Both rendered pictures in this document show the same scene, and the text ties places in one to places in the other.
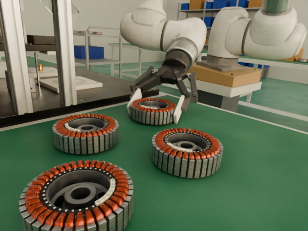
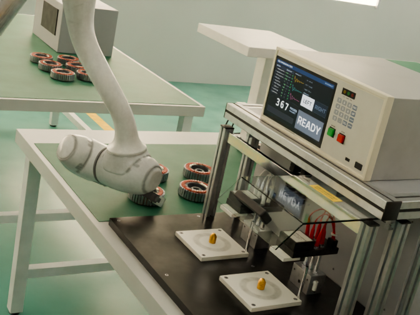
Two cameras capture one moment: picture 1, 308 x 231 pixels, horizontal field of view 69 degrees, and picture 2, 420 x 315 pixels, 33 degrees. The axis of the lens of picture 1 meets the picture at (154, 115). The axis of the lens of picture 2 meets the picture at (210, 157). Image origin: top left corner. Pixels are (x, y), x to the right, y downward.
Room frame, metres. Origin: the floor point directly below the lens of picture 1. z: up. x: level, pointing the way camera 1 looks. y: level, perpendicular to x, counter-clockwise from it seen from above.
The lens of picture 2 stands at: (2.46, 0.65, 1.62)
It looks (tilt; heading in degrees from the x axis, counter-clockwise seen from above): 19 degrees down; 194
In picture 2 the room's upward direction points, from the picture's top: 12 degrees clockwise
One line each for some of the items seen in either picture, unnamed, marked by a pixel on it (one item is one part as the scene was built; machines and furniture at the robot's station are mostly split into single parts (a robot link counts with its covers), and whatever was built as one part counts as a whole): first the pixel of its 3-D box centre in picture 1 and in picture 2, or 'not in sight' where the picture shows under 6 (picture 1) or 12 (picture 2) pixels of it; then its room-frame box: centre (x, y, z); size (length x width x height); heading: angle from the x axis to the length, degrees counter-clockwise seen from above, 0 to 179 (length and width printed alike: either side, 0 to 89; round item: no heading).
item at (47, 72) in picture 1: (40, 72); (259, 290); (0.88, 0.46, 0.78); 0.15 x 0.15 x 0.01; 48
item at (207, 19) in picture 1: (209, 22); not in sight; (7.53, -1.53, 1.43); 0.42 x 0.36 x 0.29; 135
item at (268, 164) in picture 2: not in sight; (287, 177); (0.73, 0.44, 1.03); 0.62 x 0.01 x 0.03; 48
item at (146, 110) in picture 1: (153, 110); (146, 194); (0.51, 0.00, 0.77); 0.11 x 0.11 x 0.04
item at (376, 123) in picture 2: not in sight; (373, 110); (0.57, 0.60, 1.22); 0.44 x 0.39 x 0.20; 48
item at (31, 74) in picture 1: (20, 80); (256, 234); (0.61, 0.38, 0.80); 0.08 x 0.05 x 0.06; 48
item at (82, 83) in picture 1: (69, 83); (211, 244); (0.72, 0.28, 0.78); 0.15 x 0.15 x 0.01; 48
